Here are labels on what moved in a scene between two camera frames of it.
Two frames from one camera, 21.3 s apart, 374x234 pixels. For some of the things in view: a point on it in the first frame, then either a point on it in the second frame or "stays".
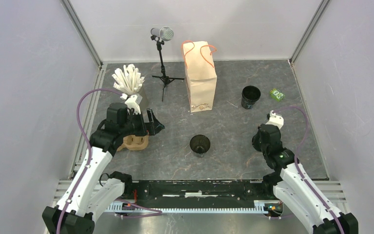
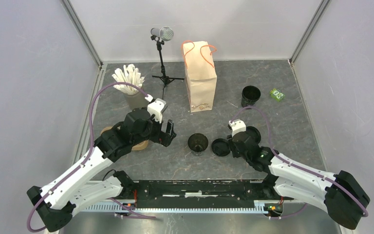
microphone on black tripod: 159,35 stays
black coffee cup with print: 199,144 stays
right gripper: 255,142 to 233,153
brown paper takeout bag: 201,77 stays
